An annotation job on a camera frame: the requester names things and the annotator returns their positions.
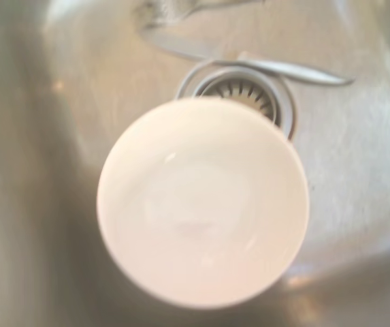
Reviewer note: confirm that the white bowl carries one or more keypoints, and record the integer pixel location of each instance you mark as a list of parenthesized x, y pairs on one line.
[(201, 204)]

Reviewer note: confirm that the metal drain strainer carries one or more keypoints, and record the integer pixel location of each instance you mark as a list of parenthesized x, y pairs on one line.
[(249, 95)]

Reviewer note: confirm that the metal table knife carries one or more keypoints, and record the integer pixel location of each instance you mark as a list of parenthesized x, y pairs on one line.
[(283, 69)]

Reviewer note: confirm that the stainless steel double sink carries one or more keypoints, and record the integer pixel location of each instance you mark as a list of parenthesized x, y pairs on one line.
[(28, 170)]

